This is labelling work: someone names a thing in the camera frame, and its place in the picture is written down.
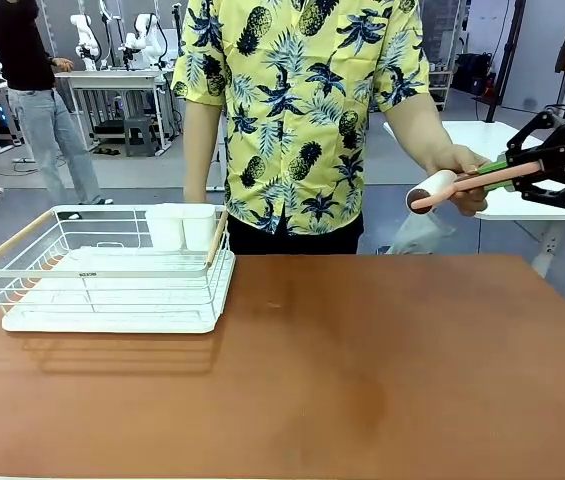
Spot black trousers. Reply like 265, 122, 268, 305
226, 210, 365, 256

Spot pink lint roller white roll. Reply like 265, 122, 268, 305
406, 159, 546, 216

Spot white metal workbench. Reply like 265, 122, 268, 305
54, 68, 175, 154

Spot clear plastic bag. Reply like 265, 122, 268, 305
386, 208, 456, 256

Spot white drip tray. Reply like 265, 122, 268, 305
0, 248, 237, 335

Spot white side table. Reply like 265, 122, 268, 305
383, 118, 565, 277

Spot bystander in black top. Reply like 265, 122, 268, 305
0, 0, 114, 207

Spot person in pineapple shirt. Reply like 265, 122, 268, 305
171, 0, 431, 237

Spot black stand pole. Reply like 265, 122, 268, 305
484, 0, 529, 124

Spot person's right forearm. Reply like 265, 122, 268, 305
182, 96, 226, 205

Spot white wire dish rack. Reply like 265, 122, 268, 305
0, 204, 237, 315

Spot person's left hand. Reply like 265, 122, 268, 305
425, 143, 492, 218

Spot white cutlery holder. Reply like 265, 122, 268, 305
143, 202, 219, 253

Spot grey plastic stool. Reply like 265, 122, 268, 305
122, 116, 160, 158

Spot wooden rack handle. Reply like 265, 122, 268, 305
204, 209, 230, 267
0, 209, 58, 267

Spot person's left forearm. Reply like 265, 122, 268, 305
384, 93, 459, 169

